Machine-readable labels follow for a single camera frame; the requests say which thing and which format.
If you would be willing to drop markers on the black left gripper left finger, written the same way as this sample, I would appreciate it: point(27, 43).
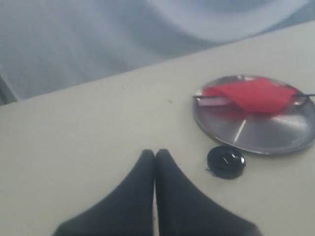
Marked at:
point(126, 211)

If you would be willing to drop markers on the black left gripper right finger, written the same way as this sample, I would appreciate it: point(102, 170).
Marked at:
point(183, 210)

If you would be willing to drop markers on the round stainless steel plate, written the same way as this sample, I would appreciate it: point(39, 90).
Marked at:
point(286, 131)

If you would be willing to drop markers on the white backdrop cloth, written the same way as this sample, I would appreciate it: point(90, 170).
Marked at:
point(49, 45)

